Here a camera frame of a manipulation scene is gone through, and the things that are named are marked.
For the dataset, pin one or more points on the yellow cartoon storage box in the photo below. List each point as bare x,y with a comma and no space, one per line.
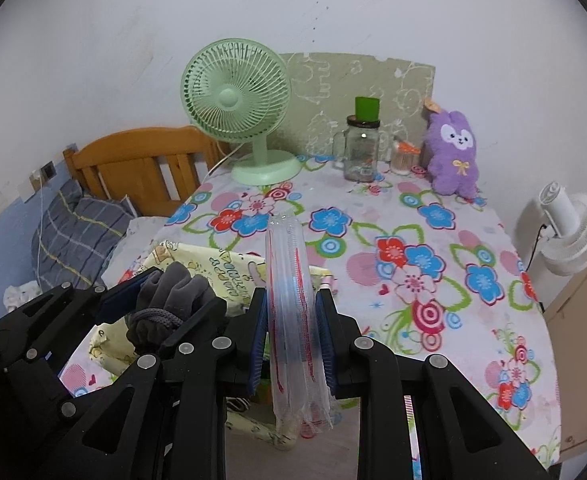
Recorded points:
109,347

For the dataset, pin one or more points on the green cup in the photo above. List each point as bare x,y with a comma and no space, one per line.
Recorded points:
367,108

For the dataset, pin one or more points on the grey plaid pillow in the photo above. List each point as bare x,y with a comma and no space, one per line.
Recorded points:
74,241

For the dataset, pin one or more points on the purple plush bunny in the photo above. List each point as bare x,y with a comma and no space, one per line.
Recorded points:
451,150

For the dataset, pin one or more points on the crumpled white cloth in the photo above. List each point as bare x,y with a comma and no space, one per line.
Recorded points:
16,296

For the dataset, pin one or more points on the beige door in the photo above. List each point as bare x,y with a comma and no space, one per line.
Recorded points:
566,320

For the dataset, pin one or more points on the clear plastic cup sleeve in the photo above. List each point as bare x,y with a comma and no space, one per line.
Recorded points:
302,402

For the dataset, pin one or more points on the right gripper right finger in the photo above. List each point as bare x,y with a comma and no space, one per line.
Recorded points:
416,414

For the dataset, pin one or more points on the floral tablecloth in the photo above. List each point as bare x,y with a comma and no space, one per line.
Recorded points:
419,272

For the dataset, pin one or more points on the cotton swab container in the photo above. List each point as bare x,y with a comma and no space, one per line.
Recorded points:
405,156

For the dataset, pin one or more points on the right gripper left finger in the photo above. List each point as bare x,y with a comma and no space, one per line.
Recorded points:
165,417

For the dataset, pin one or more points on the grey drawstring pouch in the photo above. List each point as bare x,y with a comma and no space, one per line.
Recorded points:
166,300

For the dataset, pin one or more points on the white standing fan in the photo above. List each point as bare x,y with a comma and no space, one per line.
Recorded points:
562,240

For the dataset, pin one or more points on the wooden bed headboard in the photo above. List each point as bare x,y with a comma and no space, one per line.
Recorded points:
154,167

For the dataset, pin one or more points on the wall power outlet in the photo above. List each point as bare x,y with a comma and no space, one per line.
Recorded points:
47,172

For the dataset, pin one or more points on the green patterned board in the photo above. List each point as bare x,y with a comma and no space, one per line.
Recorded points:
324,87

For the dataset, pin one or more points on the glass mason jar mug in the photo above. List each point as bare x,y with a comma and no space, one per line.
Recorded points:
357,149

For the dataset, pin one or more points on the green desk fan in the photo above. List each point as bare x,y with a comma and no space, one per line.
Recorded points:
238,91

